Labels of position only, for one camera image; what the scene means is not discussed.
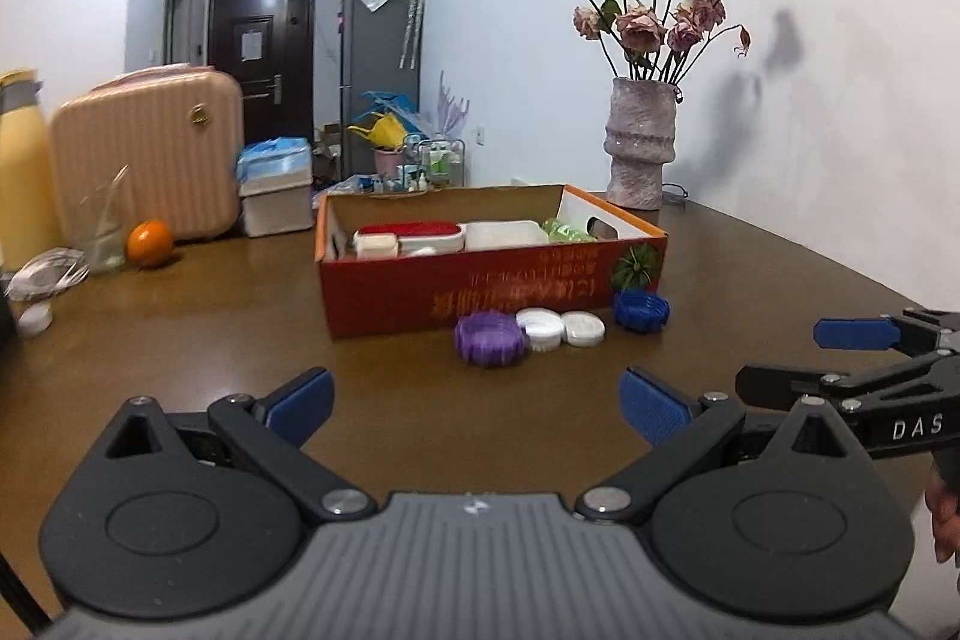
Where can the white bin with blue bag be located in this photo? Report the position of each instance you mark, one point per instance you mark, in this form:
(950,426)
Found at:
(276,197)

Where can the white plastic container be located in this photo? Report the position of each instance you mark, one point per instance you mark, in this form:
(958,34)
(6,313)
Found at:
(502,233)

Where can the yellow bottle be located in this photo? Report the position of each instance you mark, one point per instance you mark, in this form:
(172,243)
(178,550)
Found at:
(22,183)

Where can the orange cardboard box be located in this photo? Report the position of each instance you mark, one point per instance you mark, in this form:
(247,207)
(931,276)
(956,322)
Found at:
(480,291)

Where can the white round lid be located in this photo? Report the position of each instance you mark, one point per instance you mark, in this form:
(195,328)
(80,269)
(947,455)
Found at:
(540,326)
(583,327)

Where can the person's right hand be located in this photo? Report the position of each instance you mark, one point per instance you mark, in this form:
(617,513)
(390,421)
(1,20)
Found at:
(945,520)

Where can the purple feather decoration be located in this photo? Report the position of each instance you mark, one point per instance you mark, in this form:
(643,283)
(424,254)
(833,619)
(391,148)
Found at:
(452,111)

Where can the blue ribbed lid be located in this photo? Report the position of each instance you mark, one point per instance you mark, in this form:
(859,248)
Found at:
(641,310)

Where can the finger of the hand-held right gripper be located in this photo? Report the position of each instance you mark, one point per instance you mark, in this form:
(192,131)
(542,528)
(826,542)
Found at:
(855,332)
(787,385)

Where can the pink ribbed suitcase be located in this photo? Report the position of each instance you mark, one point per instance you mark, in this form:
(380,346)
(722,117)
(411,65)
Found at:
(150,153)

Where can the small white round object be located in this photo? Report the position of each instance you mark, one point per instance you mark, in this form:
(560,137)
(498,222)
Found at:
(34,319)

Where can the metal storage rack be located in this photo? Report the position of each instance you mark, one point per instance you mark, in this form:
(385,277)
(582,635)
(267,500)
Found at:
(439,164)

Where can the dark brown door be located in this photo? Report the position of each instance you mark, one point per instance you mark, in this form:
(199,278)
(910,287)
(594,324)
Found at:
(259,63)

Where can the orange fruit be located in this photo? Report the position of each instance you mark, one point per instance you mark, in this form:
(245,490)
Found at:
(150,244)

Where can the purple ribbed lid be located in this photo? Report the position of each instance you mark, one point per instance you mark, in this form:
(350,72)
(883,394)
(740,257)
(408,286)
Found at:
(489,340)

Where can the crumpled clear plastic bag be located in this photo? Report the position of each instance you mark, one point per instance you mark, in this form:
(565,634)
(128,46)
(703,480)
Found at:
(45,274)

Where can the red and white lint brush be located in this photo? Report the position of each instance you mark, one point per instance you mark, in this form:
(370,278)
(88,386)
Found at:
(409,235)

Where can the pale ribbed vase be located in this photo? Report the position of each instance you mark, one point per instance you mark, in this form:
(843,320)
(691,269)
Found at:
(641,145)

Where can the grey refrigerator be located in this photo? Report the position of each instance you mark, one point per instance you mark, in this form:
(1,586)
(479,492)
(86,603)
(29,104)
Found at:
(379,70)

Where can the clear glass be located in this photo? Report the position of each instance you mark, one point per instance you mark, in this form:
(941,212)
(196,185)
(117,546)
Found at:
(105,242)

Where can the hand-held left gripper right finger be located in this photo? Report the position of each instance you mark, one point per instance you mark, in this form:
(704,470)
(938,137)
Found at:
(652,413)

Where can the green packet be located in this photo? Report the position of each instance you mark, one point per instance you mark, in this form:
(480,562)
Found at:
(566,231)

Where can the white rectangular block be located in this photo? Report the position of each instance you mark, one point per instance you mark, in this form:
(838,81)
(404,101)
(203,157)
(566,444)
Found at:
(375,246)

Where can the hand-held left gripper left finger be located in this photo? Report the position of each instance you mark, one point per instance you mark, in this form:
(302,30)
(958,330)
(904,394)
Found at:
(304,404)

